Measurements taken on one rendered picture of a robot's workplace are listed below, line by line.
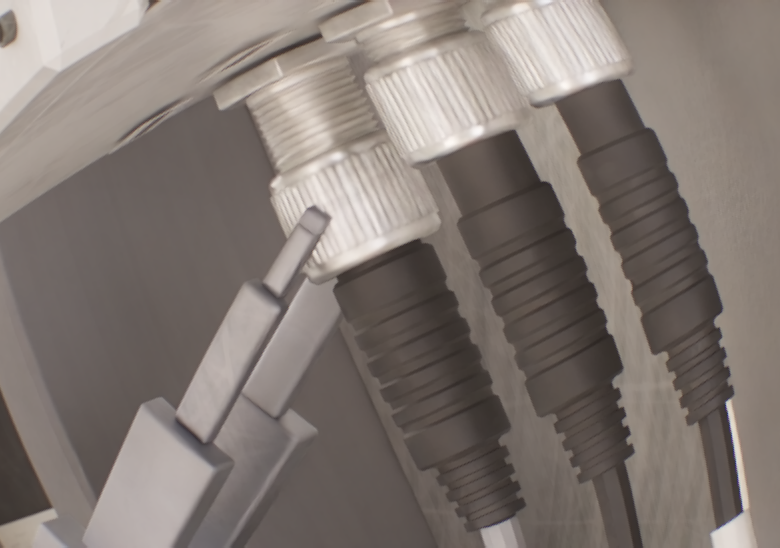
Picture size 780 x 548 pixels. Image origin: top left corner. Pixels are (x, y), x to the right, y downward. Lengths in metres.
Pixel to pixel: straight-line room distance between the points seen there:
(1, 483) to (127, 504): 0.95
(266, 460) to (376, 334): 0.03
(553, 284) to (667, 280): 0.04
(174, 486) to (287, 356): 0.03
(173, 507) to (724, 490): 0.10
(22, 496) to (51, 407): 0.88
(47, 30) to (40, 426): 0.28
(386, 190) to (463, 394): 0.02
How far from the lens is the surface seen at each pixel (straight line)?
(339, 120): 0.65
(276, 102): 0.66
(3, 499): 1.62
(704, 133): 0.65
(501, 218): 0.62
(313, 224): 0.65
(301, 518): 0.76
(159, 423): 0.66
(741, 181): 0.64
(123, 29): 0.48
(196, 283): 0.76
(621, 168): 0.59
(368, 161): 0.65
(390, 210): 0.65
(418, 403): 0.65
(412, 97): 0.62
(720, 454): 0.59
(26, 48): 0.49
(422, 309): 0.65
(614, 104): 0.59
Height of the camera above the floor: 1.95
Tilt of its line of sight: 42 degrees down
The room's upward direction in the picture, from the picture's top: 3 degrees counter-clockwise
